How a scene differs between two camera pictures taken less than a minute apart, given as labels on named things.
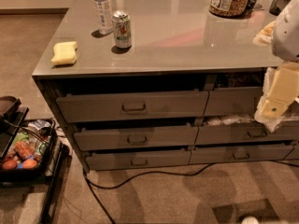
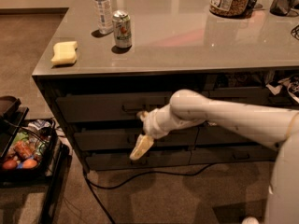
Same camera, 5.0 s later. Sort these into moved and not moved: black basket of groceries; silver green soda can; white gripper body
Moved: white gripper body
Not moved: black basket of groceries; silver green soda can
